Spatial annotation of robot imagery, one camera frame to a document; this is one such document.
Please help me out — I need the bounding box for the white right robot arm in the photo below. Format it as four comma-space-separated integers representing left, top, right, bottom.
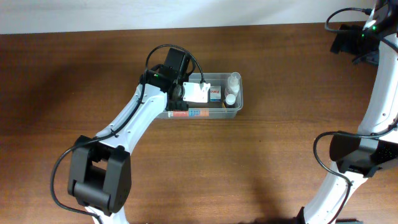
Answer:
297, 24, 397, 223

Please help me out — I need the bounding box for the clear plastic container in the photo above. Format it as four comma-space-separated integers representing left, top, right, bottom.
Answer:
156, 72, 243, 119

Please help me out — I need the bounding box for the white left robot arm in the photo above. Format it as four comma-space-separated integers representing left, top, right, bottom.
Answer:
67, 44, 210, 223

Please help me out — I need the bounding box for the orange effervescent tablet tube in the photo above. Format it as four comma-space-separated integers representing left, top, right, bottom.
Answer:
168, 108, 210, 118

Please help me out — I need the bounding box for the white spray bottle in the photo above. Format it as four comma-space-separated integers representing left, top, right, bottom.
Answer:
224, 72, 240, 96

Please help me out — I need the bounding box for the white Panadol medicine box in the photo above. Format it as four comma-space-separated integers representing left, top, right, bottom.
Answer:
210, 86, 221, 102

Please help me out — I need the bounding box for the dark bottle with white cap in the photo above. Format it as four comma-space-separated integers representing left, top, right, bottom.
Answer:
223, 94, 236, 108

